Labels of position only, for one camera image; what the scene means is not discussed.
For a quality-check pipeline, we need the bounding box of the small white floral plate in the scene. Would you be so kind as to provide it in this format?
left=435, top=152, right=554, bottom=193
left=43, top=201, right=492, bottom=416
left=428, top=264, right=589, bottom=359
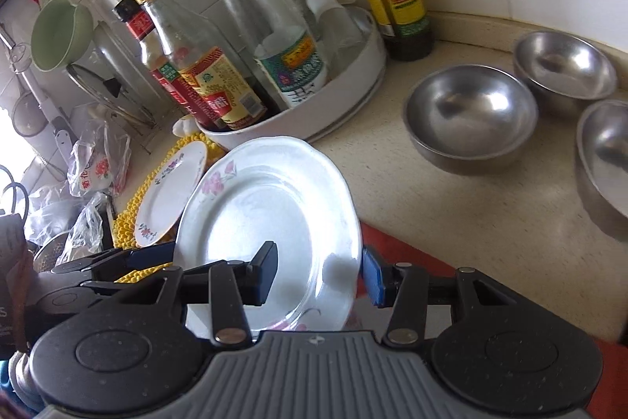
left=134, top=140, right=208, bottom=248

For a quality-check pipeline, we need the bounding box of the steel bowl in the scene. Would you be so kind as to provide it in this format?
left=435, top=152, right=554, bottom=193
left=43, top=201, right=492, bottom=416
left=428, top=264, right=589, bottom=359
left=402, top=64, right=539, bottom=176
left=575, top=99, right=627, bottom=243
left=512, top=30, right=619, bottom=119

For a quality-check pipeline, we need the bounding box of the plastic bag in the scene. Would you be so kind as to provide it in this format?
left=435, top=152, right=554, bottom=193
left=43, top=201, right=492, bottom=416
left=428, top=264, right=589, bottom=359
left=24, top=118, right=131, bottom=266

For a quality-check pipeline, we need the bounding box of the red label soy sauce bottle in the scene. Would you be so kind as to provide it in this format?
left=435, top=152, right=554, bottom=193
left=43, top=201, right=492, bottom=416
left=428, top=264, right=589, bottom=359
left=113, top=0, right=228, bottom=132

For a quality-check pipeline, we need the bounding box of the yellow cap vinegar bottle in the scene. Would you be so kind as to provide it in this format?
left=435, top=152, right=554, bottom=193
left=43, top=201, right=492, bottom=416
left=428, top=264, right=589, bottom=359
left=135, top=0, right=278, bottom=131

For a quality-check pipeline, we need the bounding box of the glass pot lid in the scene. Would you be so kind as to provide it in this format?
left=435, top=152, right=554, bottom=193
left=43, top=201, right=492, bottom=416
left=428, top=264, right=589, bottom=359
left=65, top=21, right=177, bottom=131

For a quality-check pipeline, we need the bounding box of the red cloth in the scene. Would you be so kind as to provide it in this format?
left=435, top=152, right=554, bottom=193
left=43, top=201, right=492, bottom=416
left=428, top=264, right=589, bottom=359
left=361, top=224, right=627, bottom=418

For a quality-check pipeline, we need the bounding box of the purple neck clear bottle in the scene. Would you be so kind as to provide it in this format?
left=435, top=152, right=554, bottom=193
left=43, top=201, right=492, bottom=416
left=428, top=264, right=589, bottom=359
left=224, top=0, right=328, bottom=108

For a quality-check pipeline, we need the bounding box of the green plastic colander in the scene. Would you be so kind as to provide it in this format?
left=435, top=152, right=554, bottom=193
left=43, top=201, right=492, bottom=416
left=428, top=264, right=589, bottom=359
left=31, top=0, right=94, bottom=72

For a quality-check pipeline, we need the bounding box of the white dispenser bottle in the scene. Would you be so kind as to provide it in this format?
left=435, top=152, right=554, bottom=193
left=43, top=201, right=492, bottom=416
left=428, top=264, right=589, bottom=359
left=305, top=0, right=365, bottom=77

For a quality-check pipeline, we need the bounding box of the white two-tier spice rack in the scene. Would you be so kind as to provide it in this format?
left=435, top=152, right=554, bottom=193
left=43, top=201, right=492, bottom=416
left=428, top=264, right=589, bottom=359
left=97, top=0, right=389, bottom=151

